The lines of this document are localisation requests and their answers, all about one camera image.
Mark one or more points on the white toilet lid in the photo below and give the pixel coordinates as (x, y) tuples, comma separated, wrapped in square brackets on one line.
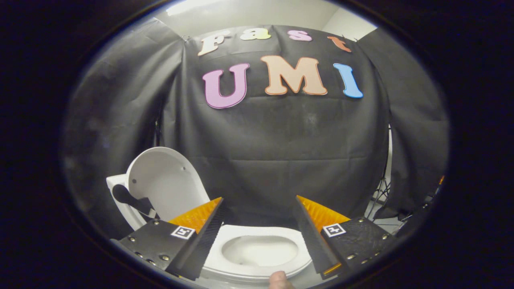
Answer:
[(168, 180)]

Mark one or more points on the white ceramic toilet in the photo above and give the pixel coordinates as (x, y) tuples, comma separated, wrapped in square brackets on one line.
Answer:
[(261, 251)]

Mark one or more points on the black light stand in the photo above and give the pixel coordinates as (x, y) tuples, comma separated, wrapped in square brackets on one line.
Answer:
[(381, 192)]

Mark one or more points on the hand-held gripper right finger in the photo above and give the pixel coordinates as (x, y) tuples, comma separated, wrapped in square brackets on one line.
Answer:
[(311, 237)]

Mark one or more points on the white toilet seat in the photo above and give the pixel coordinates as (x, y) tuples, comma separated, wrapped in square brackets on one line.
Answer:
[(217, 257)]

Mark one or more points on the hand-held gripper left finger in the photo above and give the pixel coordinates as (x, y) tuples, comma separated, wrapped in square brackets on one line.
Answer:
[(200, 241)]

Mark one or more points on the black backdrop cloth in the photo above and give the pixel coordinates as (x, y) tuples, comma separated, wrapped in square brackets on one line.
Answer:
[(273, 140)]

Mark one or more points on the black pull tab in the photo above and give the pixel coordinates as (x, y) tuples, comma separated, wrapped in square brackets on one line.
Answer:
[(128, 198)]

